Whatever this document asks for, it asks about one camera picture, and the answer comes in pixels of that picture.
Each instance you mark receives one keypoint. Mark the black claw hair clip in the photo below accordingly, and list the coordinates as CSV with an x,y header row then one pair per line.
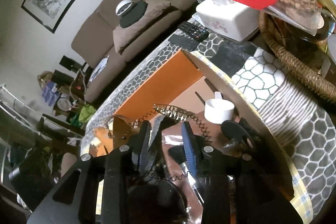
x,y
231,130

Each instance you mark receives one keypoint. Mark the blue box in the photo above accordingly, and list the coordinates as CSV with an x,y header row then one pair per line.
x,y
49,94

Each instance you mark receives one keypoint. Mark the metal spiral whisk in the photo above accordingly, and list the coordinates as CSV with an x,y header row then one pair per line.
x,y
201,126

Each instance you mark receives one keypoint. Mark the orange cardboard box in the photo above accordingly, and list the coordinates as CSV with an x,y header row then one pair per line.
x,y
162,82

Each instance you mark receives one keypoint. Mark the dark round object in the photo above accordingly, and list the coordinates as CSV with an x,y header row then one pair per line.
x,y
155,203

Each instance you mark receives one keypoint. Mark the black speaker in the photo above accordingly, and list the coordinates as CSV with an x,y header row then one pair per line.
x,y
68,62

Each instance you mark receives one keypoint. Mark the brown sofa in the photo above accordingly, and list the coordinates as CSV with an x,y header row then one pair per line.
x,y
89,35

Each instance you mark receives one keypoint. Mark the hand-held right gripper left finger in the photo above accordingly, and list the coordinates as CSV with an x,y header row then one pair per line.
x,y
143,161

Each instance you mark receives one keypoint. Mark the white papers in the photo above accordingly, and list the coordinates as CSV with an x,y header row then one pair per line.
x,y
99,67

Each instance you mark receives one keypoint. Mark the black remote control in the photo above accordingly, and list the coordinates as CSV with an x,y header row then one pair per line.
x,y
194,31

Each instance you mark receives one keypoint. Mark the woven wicker basket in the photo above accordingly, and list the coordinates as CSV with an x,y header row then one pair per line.
x,y
288,61

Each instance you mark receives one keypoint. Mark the green bag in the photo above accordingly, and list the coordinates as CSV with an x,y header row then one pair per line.
x,y
86,113

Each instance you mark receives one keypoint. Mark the black round pad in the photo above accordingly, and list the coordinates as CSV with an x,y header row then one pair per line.
x,y
134,16

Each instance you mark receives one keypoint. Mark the gold hair comb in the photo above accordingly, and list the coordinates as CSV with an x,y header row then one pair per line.
x,y
173,113

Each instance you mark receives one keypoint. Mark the brown seat cushion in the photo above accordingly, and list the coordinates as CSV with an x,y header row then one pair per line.
x,y
136,29

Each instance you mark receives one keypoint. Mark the white plastic cup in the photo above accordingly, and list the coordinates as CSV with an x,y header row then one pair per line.
x,y
219,111

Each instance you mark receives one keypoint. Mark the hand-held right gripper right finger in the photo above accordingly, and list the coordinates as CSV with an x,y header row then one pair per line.
x,y
189,146

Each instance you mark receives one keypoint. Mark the white tissue box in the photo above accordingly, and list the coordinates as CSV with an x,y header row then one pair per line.
x,y
231,22

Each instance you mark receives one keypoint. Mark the white round device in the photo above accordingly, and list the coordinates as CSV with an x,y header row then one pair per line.
x,y
124,6

